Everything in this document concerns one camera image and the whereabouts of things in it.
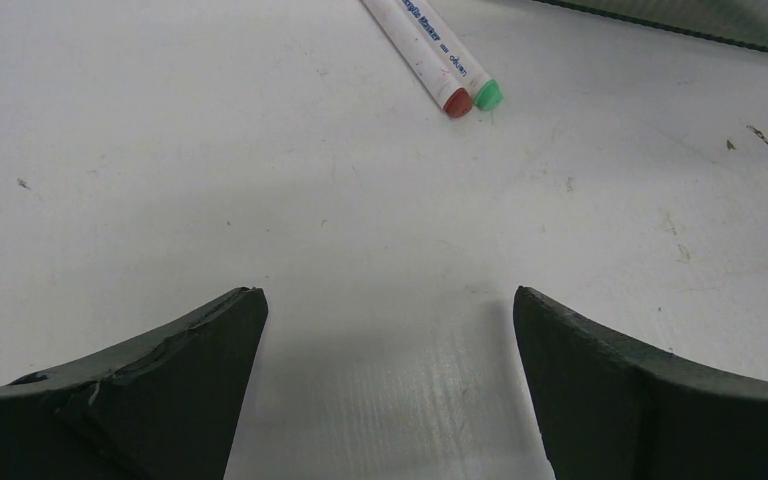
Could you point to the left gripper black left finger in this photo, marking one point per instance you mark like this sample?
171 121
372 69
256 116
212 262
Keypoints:
161 405

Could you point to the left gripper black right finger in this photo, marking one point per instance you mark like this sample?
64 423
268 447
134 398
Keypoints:
609 406

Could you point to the brown marker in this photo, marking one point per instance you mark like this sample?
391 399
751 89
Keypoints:
400 21

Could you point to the clear grey drawer box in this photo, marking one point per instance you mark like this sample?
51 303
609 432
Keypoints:
742 23

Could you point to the green cap marker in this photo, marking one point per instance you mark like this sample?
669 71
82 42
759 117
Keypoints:
480 85

